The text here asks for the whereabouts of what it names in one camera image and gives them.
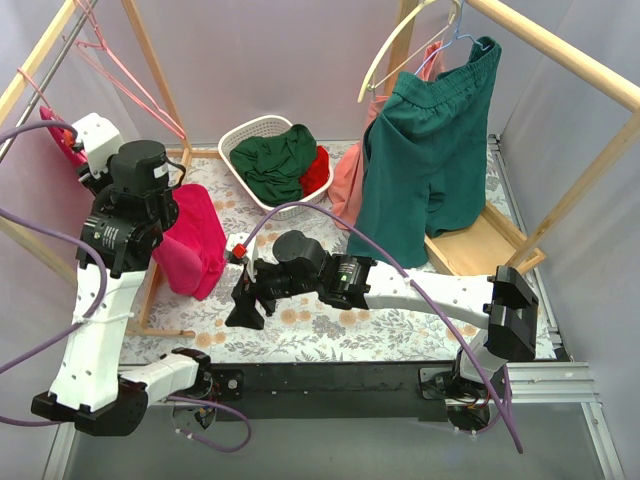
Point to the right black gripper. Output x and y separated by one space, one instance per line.
251 292

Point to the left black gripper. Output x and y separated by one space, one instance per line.
89 179

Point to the magenta t shirt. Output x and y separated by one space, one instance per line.
188 247

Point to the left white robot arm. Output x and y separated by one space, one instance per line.
88 391

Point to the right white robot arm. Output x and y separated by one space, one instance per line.
502 306

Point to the cream plastic hanger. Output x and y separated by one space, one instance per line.
394 53

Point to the floral patterned table mat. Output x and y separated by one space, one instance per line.
302 328

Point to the green garment in basket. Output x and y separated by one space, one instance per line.
272 166

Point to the red garment in basket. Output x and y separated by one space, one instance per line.
317 174

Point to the salmon pink hanging garment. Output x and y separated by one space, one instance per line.
345 191

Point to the dark green hanging shorts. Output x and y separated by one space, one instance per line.
425 159

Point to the right wooden clothes rack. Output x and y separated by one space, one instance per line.
566 108

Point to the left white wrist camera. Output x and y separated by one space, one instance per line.
100 138

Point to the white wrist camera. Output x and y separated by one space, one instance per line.
100 138
240 249

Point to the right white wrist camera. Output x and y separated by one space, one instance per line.
240 249

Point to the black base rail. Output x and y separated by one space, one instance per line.
341 390

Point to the blue wire hanger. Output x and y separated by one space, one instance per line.
456 36

